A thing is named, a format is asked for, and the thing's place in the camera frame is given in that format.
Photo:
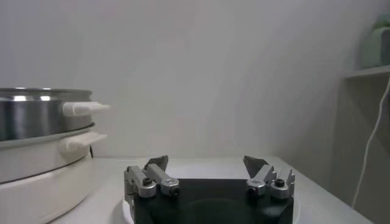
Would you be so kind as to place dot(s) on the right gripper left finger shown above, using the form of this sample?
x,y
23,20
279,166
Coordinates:
x,y
143,182

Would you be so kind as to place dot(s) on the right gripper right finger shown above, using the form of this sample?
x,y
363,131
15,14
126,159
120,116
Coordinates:
x,y
263,179

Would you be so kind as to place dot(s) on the steel steamer basket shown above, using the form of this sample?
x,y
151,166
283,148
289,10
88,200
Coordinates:
x,y
30,118

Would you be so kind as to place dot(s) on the white electric cooker pot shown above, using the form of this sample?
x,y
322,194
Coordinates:
x,y
30,188

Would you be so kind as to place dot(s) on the pale green box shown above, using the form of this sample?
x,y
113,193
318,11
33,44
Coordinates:
x,y
374,45

